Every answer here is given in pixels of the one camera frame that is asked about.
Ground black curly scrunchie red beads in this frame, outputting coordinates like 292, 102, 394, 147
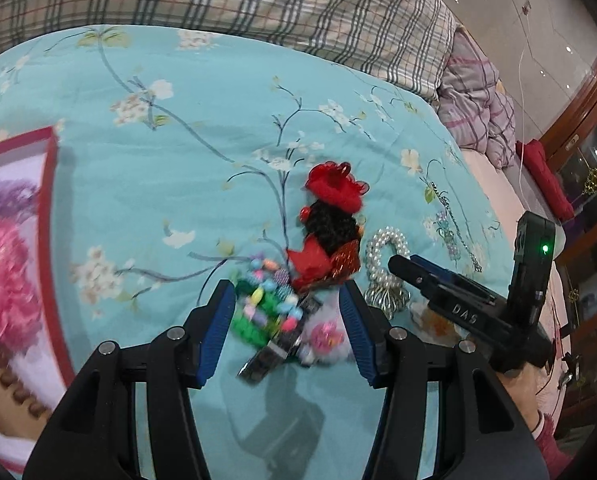
300, 200, 361, 256

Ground pink organza scrunchie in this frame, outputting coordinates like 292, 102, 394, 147
0, 218, 41, 353

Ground purple organza scrunchie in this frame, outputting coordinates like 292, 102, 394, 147
0, 179, 39, 223

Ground person right hand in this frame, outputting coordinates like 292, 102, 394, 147
502, 363, 543, 432

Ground pink bed sheet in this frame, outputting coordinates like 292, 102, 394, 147
461, 150, 571, 419

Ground wooden hair comb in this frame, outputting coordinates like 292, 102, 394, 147
0, 347, 52, 441

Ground pink fluffy hair clip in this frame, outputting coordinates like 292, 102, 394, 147
297, 304, 351, 366

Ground red glitter hair clip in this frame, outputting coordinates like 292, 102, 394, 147
286, 235, 361, 292

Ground red cloth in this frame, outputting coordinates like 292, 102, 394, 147
516, 140, 575, 222

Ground red bow hair clip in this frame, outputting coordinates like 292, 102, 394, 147
305, 160, 370, 214

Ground black rectangular hair clip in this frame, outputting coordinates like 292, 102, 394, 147
238, 294, 323, 385

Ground pink purple plaid pillow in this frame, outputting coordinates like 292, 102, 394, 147
437, 26, 516, 170

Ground wooden glass cabinet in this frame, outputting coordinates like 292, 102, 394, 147
540, 58, 597, 427

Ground plaid grey pillow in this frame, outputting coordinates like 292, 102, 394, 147
0, 0, 458, 100

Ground red rimmed white tray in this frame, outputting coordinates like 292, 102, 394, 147
0, 127, 74, 474

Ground teal floral quilt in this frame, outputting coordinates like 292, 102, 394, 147
0, 24, 525, 480

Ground white pearl bracelet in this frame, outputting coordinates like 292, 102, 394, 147
363, 226, 412, 291

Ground silver chain necklace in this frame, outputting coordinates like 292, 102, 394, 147
427, 181, 484, 276

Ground green beaded hair tie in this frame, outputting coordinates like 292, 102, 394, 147
229, 253, 305, 348

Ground white cable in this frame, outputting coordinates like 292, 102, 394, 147
509, 0, 537, 201

